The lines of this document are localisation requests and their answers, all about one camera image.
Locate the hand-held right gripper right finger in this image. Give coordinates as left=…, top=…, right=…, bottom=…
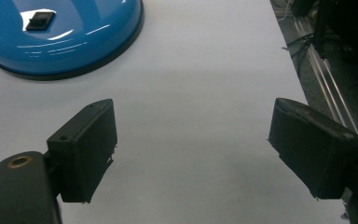
left=267, top=97, right=358, bottom=200

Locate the black cable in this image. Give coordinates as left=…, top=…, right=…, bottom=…
left=281, top=33, right=315, bottom=78

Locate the metal rail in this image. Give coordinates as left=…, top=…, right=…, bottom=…
left=293, top=15, right=358, bottom=157

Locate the dark stand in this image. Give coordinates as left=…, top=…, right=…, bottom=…
left=292, top=0, right=358, bottom=63

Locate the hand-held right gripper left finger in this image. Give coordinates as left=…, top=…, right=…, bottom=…
left=46, top=98, right=118, bottom=204

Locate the blue round lamp base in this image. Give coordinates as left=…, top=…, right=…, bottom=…
left=0, top=0, right=145, bottom=81

